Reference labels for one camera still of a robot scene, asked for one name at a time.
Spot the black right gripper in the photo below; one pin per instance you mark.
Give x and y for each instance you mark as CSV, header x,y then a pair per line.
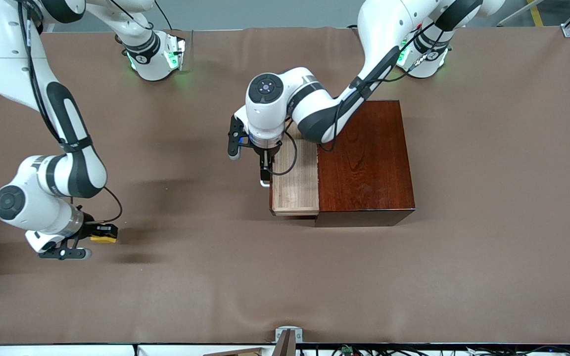
x,y
87,229

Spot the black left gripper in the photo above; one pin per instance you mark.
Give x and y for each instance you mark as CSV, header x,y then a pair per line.
x,y
265,157

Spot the yellow block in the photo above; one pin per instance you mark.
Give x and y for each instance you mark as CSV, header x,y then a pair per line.
x,y
103,239

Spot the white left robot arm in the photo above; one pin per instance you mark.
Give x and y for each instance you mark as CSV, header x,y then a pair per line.
x,y
265,116

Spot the dark wooden drawer cabinet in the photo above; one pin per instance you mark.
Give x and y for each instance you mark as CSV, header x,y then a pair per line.
x,y
364,173

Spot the brown table cloth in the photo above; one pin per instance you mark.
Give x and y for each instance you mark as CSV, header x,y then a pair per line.
x,y
215,272

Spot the white edge panel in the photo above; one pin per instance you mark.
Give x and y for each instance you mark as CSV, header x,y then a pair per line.
x,y
176,351
42,351

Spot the brown wooden piece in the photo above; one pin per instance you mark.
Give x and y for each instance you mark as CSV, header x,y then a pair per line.
x,y
240,352

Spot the green connector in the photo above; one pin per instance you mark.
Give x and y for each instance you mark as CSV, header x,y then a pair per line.
x,y
347,350

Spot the grey metal bracket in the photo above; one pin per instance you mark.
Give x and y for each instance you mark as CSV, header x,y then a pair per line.
x,y
299,336

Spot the grey brown post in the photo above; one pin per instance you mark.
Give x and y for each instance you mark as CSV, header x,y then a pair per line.
x,y
285,346

